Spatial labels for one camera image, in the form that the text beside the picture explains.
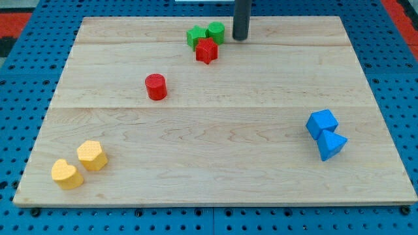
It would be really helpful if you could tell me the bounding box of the red cylinder block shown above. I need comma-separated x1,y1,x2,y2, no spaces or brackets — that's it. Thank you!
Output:
144,73,167,101

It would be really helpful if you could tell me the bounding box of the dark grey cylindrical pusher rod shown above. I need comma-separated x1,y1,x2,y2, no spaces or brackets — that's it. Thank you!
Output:
233,0,252,41

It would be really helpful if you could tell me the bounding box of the yellow hexagon block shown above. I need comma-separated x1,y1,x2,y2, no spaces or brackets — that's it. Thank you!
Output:
76,140,108,171

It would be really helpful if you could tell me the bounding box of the blue cube block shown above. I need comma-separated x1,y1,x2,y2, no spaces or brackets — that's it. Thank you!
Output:
306,109,339,140

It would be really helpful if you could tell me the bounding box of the yellow heart block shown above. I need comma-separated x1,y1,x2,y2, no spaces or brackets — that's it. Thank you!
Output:
51,159,84,190

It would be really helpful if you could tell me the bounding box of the light wooden board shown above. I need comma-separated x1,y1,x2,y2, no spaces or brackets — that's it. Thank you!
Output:
14,16,417,208

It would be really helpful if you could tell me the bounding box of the green star block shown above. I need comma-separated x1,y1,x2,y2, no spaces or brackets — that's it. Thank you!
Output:
186,25,208,51

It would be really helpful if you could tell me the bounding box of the blue triangular prism block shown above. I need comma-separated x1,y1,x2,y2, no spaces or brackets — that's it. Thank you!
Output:
317,130,348,161

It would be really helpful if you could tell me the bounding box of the green cylinder block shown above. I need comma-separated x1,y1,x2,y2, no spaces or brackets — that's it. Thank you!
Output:
207,22,225,45

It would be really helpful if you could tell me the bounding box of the red star block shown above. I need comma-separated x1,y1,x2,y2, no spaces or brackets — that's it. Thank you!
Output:
195,38,218,65

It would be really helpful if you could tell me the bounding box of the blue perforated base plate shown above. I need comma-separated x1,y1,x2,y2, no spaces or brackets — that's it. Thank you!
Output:
1,0,417,234

